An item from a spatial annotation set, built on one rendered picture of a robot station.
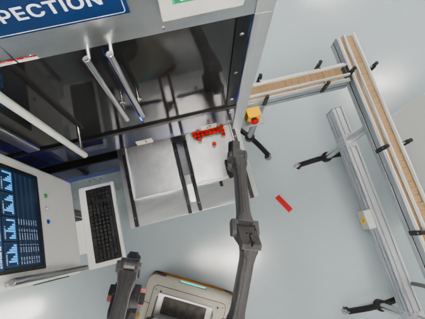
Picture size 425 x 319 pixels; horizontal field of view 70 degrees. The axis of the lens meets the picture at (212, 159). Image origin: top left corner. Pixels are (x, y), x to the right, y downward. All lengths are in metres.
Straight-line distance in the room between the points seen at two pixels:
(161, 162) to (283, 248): 1.32
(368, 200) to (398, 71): 1.56
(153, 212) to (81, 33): 1.04
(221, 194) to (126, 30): 1.04
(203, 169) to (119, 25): 1.01
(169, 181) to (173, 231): 0.92
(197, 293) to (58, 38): 1.81
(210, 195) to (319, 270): 1.31
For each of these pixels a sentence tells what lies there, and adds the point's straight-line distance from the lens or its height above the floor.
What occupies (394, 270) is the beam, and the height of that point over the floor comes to 0.55.
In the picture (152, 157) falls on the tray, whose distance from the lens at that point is 1.72.
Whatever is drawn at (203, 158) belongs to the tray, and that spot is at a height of 0.88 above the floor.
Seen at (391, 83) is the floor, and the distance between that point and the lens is 3.33.
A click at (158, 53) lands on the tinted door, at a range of 0.99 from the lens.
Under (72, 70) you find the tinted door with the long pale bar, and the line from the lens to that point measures 1.03.
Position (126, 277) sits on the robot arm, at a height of 1.41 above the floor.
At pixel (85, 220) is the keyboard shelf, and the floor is 0.80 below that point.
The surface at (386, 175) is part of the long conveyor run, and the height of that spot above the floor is 0.88.
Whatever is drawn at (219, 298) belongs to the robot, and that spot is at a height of 0.28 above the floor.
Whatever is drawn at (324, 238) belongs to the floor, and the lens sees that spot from 2.68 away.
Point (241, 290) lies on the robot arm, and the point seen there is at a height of 1.33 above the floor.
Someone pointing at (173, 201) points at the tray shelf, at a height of 0.88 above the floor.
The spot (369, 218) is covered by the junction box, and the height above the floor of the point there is 0.55.
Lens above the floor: 2.51
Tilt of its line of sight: 75 degrees down
